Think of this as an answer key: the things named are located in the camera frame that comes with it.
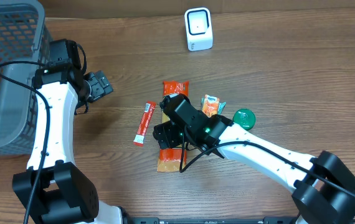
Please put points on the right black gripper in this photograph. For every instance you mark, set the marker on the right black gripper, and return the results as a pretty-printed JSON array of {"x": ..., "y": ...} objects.
[{"x": 160, "y": 135}]

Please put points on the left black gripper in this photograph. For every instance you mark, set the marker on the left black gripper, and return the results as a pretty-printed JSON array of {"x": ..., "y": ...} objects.
[{"x": 101, "y": 86}]

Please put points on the red snack package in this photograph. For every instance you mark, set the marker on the red snack package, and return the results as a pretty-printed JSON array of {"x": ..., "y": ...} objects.
[{"x": 169, "y": 159}]

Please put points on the red stick sachet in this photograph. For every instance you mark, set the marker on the red stick sachet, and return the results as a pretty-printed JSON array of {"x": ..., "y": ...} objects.
[{"x": 144, "y": 123}]

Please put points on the teal tissue packet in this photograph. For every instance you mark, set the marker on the teal tissue packet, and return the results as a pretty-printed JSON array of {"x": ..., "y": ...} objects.
[{"x": 220, "y": 108}]

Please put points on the green lid jar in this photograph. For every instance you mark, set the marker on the green lid jar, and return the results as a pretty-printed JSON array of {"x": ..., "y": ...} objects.
[{"x": 245, "y": 118}]

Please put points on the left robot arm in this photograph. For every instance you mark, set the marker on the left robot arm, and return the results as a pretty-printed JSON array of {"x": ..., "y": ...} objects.
[{"x": 53, "y": 189}]

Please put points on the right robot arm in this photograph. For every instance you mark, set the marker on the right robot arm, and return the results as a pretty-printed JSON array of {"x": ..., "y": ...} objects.
[{"x": 322, "y": 187}]

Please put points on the white barcode scanner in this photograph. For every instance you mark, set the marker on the white barcode scanner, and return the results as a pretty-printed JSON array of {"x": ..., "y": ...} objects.
[{"x": 198, "y": 26}]

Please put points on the grey plastic mesh basket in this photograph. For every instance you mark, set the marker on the grey plastic mesh basket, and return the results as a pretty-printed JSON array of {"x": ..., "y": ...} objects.
[{"x": 24, "y": 42}]

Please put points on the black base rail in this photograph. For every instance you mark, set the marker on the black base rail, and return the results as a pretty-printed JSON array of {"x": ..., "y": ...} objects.
[{"x": 265, "y": 220}]

